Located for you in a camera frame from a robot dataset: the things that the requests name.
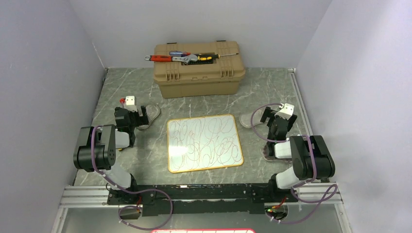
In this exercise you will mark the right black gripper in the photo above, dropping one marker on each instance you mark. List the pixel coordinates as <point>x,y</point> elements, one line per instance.
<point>269,113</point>

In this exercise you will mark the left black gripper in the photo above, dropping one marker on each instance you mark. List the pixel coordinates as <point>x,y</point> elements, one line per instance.
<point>142,120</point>

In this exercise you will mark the grey mesh scrubbing pad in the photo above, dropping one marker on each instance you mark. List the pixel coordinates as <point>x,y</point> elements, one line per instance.
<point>245,119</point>

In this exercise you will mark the yellow framed whiteboard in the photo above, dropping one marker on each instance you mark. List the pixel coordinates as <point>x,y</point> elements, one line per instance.
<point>203,143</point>

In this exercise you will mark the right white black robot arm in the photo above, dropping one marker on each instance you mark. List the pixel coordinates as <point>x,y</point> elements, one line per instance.
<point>309,155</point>

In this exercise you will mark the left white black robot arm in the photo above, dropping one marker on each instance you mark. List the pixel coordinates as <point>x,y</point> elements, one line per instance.
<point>96,148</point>

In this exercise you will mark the dark brown scrubbing pad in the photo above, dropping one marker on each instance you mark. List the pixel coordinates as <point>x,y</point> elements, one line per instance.
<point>268,152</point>

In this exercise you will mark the grey scrubbing pad left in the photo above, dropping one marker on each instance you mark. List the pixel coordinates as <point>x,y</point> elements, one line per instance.
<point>153,111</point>

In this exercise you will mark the tan plastic toolbox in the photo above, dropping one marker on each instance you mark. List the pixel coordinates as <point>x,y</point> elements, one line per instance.
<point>214,77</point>

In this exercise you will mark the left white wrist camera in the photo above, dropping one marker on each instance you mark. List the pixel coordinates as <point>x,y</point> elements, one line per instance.
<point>129,103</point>

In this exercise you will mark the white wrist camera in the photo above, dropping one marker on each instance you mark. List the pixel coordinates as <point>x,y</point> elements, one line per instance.
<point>285,111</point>
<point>129,103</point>

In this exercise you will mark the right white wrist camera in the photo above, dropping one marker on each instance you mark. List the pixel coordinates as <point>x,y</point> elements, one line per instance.
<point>285,111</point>

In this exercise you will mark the blue red handled screwdriver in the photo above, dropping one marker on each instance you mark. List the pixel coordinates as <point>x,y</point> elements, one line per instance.
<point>181,53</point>

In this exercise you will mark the black aluminium base frame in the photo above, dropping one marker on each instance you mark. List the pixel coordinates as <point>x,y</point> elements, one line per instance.
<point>154,200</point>

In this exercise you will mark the red handled adjustable wrench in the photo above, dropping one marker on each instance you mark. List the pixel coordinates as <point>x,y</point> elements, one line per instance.
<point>168,58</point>

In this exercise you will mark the yellow black handled screwdriver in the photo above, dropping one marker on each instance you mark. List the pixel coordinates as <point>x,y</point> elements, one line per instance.
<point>207,57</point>

